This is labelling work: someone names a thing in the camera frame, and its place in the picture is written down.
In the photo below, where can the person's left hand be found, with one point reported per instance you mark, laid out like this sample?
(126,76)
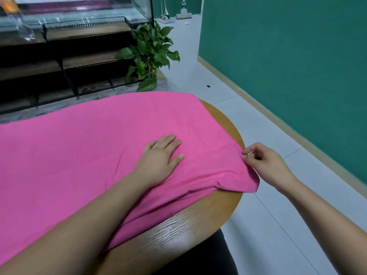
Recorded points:
(156,163)

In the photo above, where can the person's right hand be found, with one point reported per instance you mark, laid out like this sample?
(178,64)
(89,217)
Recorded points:
(269,166)

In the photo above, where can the pile of pink cloths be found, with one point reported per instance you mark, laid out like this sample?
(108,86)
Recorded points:
(86,151)

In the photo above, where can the person's right forearm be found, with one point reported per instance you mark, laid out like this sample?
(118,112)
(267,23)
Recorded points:
(327,226)

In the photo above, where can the person's left forearm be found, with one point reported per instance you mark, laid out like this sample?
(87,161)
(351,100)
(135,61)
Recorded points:
(63,237)

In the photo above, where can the green potted plant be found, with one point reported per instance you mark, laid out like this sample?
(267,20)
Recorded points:
(149,54)

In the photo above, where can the dark wooden shelf cabinet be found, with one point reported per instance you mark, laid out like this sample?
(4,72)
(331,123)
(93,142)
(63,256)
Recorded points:
(51,68)

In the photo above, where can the white mop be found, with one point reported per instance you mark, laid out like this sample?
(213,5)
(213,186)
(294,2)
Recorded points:
(183,14)

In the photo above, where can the glass display case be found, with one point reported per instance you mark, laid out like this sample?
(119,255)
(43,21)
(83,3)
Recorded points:
(74,11)

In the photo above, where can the clear bottle with orange label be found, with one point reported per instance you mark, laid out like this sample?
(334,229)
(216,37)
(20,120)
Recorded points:
(16,20)

